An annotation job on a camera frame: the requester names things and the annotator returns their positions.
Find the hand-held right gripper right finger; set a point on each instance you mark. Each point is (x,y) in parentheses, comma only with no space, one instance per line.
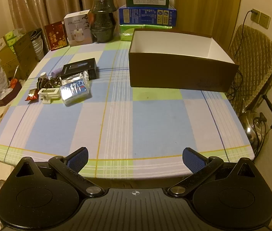
(193,160)

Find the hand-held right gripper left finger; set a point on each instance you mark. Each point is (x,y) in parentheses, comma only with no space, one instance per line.
(78,160)

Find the red snack packet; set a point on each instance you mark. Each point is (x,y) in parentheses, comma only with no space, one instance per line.
(31,95)

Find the blue tissue pack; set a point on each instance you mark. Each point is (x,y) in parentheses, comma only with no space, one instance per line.
(74,92)

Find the white hair claw clip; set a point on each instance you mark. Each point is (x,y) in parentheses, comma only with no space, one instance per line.
(49,93)

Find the brown velvet scrunchie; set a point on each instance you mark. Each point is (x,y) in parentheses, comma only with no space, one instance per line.
(40,83)

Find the leopard print hair clip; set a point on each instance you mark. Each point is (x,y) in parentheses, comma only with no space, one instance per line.
(53,82)

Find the brown cardboard box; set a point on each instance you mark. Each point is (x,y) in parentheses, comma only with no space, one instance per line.
(174,74)

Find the purple cream tube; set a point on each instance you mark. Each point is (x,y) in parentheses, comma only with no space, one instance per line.
(57,72)

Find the black shaver box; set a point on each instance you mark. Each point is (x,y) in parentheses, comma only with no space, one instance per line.
(78,66)

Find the checked cloth desktop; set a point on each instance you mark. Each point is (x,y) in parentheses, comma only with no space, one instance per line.
(150,125)

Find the dark red tray box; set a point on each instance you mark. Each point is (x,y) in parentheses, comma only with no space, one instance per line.
(8,93)

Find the steel kettle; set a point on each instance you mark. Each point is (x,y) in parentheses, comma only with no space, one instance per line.
(256,127)

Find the light cardboard carton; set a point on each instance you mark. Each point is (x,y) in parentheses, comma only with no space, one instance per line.
(6,62)

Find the tall brown carton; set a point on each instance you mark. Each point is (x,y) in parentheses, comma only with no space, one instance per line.
(23,55)

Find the stack of white bowls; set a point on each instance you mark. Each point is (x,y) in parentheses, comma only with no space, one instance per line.
(37,44)

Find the green tissue pack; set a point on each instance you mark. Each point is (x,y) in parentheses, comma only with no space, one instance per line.
(15,34)
(128,33)
(158,27)

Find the quilted chair back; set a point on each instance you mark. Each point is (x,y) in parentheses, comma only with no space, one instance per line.
(253,60)

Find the red gift box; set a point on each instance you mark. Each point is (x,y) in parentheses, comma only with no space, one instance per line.
(56,36)

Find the white humidifier box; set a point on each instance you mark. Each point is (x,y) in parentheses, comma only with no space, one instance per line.
(78,28)

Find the brown carton behind pot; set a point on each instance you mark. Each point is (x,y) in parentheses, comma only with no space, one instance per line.
(90,20)

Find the dark glass jar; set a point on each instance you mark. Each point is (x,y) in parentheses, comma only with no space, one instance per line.
(102,21)

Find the beige curtain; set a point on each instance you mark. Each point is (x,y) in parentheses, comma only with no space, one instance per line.
(54,2)

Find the blue carton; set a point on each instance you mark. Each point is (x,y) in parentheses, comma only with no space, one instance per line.
(148,16)

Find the beige wall socket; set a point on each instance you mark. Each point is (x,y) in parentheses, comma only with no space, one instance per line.
(255,16)
(265,20)

